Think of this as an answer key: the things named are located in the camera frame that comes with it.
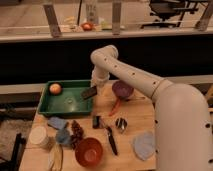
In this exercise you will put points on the small black box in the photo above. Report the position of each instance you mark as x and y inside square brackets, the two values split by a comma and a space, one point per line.
[96, 122]

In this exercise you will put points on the blue sponge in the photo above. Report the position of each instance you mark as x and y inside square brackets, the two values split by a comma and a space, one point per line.
[57, 123]

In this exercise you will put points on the light blue cloth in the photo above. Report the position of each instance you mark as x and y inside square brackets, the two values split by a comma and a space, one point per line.
[144, 145]

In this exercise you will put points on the black handled knife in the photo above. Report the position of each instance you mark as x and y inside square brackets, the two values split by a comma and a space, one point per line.
[112, 141]

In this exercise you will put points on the black office chair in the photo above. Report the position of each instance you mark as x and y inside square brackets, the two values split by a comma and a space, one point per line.
[170, 13]

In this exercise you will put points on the red chili pepper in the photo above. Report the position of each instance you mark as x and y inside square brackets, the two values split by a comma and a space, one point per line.
[115, 107]

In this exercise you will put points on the green plastic tray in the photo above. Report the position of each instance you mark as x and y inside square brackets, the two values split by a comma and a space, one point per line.
[68, 102]

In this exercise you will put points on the yellow-red apple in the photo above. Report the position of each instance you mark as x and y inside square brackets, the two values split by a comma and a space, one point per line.
[55, 89]

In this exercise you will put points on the red round background object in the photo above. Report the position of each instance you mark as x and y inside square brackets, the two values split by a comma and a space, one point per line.
[87, 26]

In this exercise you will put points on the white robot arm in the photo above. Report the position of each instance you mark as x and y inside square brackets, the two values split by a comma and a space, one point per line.
[183, 132]

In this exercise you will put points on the brown grape bunch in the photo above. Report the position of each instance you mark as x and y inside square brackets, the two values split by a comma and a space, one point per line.
[77, 135]

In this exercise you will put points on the black rectangular eraser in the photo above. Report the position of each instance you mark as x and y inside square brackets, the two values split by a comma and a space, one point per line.
[88, 93]

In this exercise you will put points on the blue round cloth ball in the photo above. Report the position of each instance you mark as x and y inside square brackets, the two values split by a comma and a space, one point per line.
[63, 137]

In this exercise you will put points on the purple bowl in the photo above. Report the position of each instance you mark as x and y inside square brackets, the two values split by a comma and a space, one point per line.
[122, 90]

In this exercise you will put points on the orange-red bowl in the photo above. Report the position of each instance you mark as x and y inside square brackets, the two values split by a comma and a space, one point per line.
[89, 152]

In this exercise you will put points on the shiny metal clip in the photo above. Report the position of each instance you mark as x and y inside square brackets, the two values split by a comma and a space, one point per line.
[121, 124]

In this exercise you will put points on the yellow banana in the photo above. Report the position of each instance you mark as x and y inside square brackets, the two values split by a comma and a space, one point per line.
[55, 158]

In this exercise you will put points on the black chair frame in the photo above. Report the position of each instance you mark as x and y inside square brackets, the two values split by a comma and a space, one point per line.
[12, 163]

